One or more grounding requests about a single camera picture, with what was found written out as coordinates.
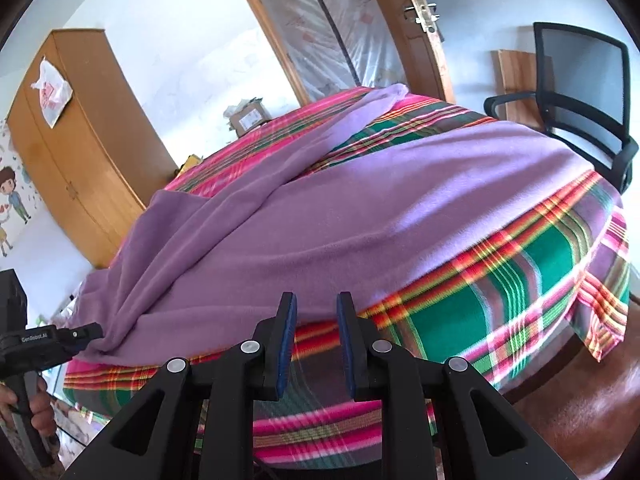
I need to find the white plastic bag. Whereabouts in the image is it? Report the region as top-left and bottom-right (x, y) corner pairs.
(31, 57), (73, 128)

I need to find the wooden door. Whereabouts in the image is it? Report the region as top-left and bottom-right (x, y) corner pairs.
(356, 0), (456, 106)

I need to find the wooden board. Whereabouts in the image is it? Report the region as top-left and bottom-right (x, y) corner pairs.
(491, 49), (556, 131)

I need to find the person's left hand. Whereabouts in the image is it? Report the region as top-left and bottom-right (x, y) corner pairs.
(0, 375), (58, 448)

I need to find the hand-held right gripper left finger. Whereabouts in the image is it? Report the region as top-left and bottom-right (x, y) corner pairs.
(62, 292), (299, 480)

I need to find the pink green plaid blanket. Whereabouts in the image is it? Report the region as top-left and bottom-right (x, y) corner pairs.
(62, 86), (632, 467)

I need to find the cartoon wall sticker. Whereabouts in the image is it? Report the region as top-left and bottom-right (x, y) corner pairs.
(0, 120), (47, 258)

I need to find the clear printed door curtain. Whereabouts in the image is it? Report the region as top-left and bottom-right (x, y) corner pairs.
(242, 0), (408, 103)

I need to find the purple fleece garment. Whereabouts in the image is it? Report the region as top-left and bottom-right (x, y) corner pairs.
(65, 84), (623, 366)

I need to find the metal door lock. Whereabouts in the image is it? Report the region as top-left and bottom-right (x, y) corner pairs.
(404, 0), (441, 35)

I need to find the wooden wardrobe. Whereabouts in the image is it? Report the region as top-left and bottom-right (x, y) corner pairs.
(6, 29), (178, 270)

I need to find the cardboard box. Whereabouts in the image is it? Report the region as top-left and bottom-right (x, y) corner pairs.
(227, 97), (273, 137)

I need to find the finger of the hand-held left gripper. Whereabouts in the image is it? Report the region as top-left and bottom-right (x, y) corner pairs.
(60, 323), (105, 357)

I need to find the black mesh office chair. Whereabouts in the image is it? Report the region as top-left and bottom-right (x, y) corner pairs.
(483, 21), (640, 193)

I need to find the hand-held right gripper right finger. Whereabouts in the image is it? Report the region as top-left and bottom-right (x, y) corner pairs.
(336, 291), (576, 480)

